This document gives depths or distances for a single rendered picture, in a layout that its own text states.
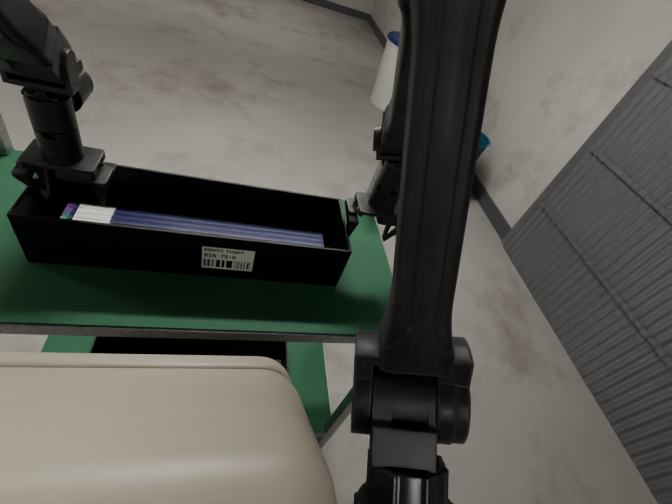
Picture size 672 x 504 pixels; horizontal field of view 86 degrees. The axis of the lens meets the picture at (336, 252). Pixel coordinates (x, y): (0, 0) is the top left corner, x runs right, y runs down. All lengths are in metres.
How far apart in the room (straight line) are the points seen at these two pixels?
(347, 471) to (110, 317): 1.19
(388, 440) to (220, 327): 0.44
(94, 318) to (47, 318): 0.06
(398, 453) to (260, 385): 0.16
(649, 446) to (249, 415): 2.42
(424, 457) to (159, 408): 0.22
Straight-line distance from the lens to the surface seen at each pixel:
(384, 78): 4.37
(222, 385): 0.22
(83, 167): 0.72
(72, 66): 0.66
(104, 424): 0.19
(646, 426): 2.52
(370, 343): 0.33
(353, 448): 1.70
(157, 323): 0.71
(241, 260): 0.72
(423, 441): 0.34
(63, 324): 0.74
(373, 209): 0.74
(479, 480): 1.94
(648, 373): 2.47
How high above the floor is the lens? 1.55
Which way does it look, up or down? 43 degrees down
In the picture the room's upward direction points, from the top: 23 degrees clockwise
